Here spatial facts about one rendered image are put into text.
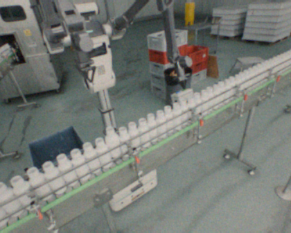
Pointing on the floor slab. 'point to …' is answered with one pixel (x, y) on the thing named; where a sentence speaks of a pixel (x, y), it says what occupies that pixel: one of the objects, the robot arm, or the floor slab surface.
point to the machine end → (30, 74)
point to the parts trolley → (204, 32)
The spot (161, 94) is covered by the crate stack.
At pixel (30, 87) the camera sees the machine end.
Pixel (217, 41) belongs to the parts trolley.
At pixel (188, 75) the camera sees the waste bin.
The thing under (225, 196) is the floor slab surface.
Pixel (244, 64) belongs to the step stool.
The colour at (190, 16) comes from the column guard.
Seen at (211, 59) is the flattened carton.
